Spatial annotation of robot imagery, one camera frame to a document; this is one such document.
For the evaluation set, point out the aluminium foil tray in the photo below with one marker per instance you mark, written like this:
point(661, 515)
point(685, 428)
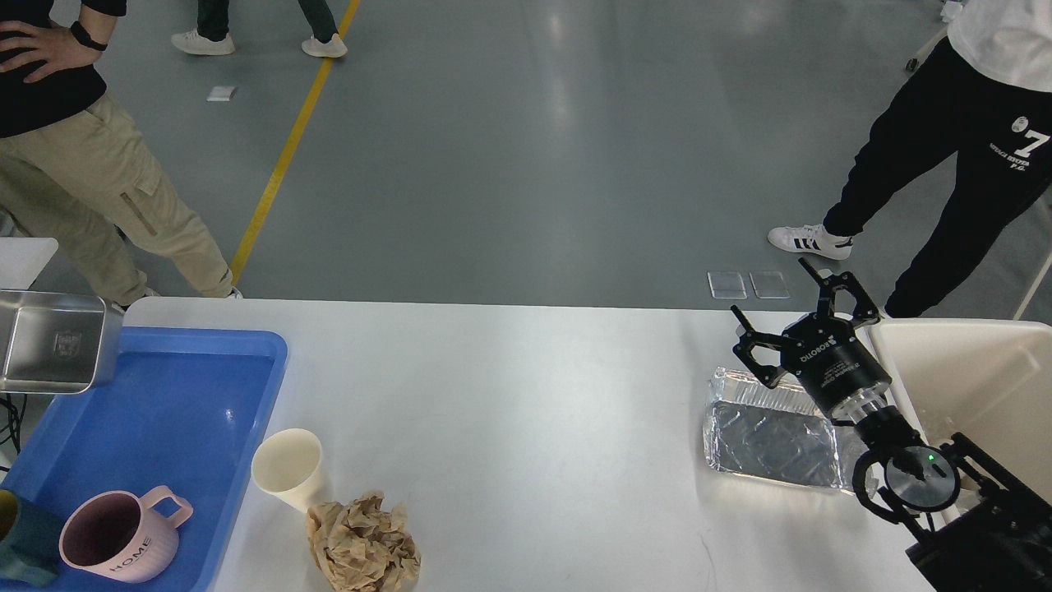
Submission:
point(775, 434)

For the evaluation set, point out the left floor plate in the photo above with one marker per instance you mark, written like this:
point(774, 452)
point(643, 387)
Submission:
point(727, 285)

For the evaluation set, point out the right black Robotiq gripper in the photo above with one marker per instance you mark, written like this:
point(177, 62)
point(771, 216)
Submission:
point(834, 366)

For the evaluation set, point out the beige plastic bin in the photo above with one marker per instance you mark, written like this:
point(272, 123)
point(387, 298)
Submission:
point(987, 379)

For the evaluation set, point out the floor plate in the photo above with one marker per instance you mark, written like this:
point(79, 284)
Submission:
point(727, 285)
point(769, 285)

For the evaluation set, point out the blue plastic tray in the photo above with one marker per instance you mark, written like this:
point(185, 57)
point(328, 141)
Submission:
point(186, 409)

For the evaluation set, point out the square metal tin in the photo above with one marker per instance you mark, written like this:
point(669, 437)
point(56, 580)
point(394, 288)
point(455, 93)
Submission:
point(57, 344)

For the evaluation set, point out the crumpled brown paper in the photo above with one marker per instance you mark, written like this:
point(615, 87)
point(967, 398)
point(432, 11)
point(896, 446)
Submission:
point(358, 546)

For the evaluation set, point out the cream paper cup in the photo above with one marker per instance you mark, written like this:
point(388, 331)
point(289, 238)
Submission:
point(290, 466)

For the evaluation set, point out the white side table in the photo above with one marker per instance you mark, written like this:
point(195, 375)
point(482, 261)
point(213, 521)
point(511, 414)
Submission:
point(23, 259)

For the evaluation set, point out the pink HOME mug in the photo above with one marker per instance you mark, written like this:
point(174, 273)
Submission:
point(125, 537)

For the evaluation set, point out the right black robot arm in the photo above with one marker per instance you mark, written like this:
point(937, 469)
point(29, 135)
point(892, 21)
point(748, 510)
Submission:
point(977, 526)

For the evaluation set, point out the chair base with castors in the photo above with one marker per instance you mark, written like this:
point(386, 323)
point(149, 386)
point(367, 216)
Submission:
point(1042, 206)

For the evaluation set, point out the teal mug in tray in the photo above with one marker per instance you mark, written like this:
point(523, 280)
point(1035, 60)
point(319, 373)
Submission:
point(29, 541)

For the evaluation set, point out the right floor plate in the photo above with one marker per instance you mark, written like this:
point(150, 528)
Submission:
point(769, 285)

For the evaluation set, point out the person in khaki trousers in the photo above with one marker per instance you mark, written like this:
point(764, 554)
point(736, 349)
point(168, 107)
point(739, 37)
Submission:
point(74, 168)

